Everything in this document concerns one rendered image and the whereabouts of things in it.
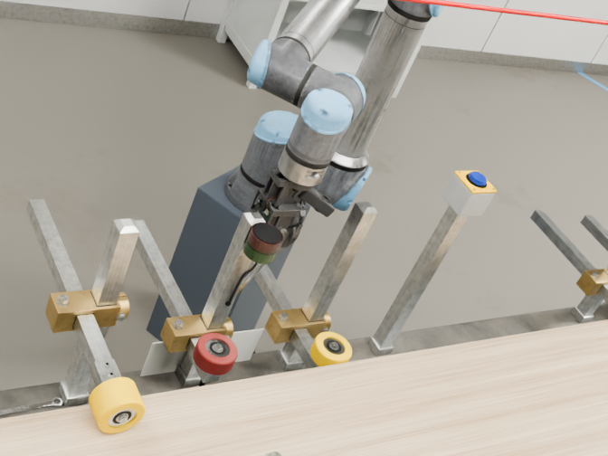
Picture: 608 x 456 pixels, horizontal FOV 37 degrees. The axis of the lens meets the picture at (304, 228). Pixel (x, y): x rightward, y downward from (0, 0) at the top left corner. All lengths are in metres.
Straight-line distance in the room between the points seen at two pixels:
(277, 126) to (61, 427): 1.23
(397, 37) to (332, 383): 0.91
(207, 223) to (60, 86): 1.53
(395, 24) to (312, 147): 0.68
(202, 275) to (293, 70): 1.11
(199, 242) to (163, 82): 1.67
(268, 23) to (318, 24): 2.44
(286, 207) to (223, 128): 2.35
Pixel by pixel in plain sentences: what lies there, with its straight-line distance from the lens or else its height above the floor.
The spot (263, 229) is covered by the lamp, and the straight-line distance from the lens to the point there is 1.64.
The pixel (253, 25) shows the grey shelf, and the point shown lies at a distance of 4.48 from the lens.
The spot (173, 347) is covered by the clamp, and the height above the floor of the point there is 0.84.
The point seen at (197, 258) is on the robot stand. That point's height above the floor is 0.38.
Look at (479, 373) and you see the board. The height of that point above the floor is 0.90.
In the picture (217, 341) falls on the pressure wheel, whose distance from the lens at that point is 1.76.
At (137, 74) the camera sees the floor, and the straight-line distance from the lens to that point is 4.27.
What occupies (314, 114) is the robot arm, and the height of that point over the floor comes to 1.33.
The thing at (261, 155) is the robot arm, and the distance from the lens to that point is 2.53.
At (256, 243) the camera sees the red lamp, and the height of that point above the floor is 1.14.
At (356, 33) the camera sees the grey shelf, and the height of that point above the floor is 0.13.
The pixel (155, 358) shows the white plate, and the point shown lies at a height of 0.75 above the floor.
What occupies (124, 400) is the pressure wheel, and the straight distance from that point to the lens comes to 1.51.
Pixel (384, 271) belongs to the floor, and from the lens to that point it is 3.69.
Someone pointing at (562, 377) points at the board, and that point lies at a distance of 2.15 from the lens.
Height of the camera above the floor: 2.12
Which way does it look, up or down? 35 degrees down
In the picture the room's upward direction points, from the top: 25 degrees clockwise
